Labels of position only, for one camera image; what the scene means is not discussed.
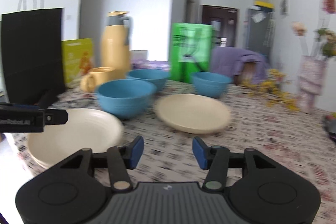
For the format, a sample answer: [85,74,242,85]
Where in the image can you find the green shopping bag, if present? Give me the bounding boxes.
[170,23,213,83]

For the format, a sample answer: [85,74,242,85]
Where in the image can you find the pink textured vase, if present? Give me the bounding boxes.
[297,56,327,114]

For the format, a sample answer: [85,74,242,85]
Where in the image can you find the yellow-green snack box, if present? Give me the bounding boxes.
[62,38,94,85]

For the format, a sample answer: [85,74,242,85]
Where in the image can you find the yellow thermos jug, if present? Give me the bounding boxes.
[100,11,132,79]

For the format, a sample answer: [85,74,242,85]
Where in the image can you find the grey refrigerator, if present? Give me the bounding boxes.
[244,6,274,59]

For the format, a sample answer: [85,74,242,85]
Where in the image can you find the blue bowl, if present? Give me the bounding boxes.
[96,79,157,119]
[126,69,170,92]
[191,72,232,98]

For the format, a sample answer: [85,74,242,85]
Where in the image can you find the grey purple folded cloth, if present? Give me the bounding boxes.
[323,115,336,143]

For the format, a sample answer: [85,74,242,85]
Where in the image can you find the wooden chair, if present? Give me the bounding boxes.
[233,62,258,85]

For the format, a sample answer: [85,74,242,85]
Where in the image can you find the cream plate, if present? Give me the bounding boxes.
[28,118,124,170]
[27,107,125,166]
[154,94,231,135]

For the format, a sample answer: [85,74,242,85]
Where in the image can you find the yellow mug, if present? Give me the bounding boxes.
[80,67,115,93]

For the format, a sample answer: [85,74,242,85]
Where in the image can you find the dried pink roses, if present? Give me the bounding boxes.
[291,0,335,61]

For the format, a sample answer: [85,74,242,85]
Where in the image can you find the purple jacket on chair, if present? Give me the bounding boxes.
[210,47,269,84]

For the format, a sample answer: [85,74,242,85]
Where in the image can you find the black orange glasses case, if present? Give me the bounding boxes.
[37,89,59,109]

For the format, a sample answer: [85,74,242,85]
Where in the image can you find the yellow flower branch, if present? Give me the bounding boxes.
[240,69,300,111]

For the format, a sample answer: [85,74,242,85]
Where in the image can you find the black paper bag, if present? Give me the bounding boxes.
[1,0,66,105]

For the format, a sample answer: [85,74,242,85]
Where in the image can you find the dark entrance door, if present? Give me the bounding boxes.
[202,5,239,47]

